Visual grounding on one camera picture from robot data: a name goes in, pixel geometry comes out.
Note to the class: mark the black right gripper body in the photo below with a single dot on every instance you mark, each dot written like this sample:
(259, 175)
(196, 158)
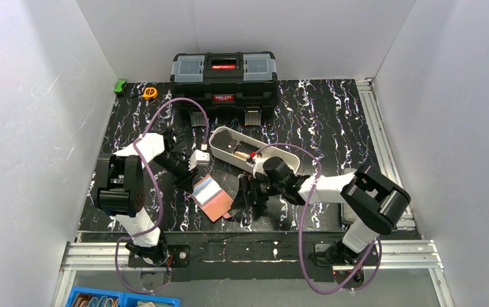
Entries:
(247, 193)

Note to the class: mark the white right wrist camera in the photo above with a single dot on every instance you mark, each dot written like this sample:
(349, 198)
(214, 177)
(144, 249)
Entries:
(256, 162)

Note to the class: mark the blue plastic bin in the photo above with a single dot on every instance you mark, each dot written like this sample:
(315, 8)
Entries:
(81, 296)

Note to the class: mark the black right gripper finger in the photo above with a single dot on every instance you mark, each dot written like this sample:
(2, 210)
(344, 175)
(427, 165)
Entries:
(245, 194)
(260, 210)

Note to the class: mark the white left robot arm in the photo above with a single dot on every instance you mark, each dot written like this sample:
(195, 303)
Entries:
(119, 189)

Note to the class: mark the black Delixi toolbox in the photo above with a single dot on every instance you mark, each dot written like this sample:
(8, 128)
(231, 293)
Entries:
(241, 85)

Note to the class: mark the grey flat box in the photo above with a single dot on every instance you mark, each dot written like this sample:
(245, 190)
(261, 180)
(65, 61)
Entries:
(348, 216)

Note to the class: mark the brown leather card holder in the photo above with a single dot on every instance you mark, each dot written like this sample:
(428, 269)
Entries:
(212, 199)

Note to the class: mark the orange tape measure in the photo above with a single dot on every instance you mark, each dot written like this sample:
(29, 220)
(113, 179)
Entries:
(150, 93)

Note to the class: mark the aluminium frame rail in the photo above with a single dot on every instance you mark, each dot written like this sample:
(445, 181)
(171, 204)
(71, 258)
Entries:
(401, 254)

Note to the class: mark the green small tool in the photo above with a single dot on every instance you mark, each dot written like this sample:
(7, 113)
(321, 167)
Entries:
(120, 86)

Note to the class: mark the white plastic card tray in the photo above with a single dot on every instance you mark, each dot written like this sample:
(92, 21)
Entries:
(290, 159)

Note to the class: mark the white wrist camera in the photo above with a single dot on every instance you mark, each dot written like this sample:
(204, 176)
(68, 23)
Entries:
(256, 162)
(198, 158)

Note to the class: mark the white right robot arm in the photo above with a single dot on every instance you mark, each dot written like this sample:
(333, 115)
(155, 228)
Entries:
(376, 200)

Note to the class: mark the gold card stack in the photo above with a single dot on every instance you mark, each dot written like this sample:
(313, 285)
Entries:
(245, 154)

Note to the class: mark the black VIP card stack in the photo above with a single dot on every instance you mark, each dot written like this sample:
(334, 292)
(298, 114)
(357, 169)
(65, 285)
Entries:
(227, 141)

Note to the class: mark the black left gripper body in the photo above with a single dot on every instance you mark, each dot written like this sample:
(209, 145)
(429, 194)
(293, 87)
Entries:
(186, 174)

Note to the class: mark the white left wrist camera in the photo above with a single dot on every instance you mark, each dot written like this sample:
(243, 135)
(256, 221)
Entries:
(198, 158)

